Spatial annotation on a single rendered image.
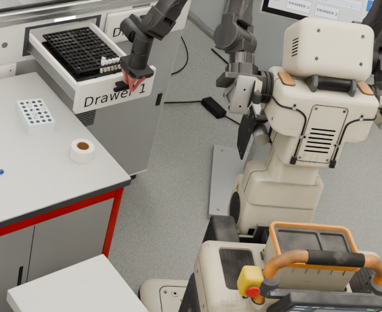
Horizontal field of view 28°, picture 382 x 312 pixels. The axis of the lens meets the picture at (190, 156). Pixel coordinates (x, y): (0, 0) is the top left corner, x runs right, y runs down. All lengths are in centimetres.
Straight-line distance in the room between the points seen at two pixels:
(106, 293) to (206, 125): 204
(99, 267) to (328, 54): 81
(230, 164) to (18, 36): 143
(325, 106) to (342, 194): 179
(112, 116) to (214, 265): 116
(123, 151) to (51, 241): 100
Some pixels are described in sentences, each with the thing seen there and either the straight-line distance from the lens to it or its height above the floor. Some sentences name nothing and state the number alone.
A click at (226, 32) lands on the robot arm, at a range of 210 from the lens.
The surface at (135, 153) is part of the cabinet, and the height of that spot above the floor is 20.
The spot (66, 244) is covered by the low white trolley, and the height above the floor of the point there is 55.
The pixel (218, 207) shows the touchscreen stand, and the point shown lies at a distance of 342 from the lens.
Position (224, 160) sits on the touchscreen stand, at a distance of 368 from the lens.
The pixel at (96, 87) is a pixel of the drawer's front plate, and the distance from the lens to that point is 240.
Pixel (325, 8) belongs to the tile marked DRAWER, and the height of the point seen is 101.
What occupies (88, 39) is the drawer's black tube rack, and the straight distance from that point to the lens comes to 264.
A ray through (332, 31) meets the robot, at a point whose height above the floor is 137.
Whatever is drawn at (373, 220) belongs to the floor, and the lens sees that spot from 374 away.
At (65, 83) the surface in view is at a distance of 247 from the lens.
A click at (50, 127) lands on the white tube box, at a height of 78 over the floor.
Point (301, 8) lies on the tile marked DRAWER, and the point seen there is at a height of 99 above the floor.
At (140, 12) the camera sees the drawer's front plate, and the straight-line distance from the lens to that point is 281.
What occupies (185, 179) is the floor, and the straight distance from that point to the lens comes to 356.
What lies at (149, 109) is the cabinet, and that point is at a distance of 318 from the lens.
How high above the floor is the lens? 228
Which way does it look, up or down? 38 degrees down
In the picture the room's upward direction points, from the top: 16 degrees clockwise
